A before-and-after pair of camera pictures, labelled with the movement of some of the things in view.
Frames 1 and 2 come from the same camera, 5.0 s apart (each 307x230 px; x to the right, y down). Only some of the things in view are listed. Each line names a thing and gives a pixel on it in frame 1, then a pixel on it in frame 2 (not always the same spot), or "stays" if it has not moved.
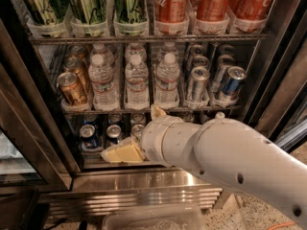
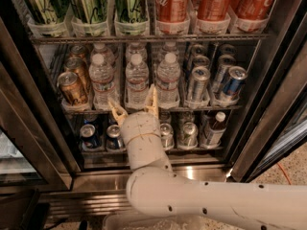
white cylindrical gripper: x=153 y=138 to x=138 y=125
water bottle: x=136 y=92 stays
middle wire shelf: x=133 y=111 stays
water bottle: x=135 y=48 stays
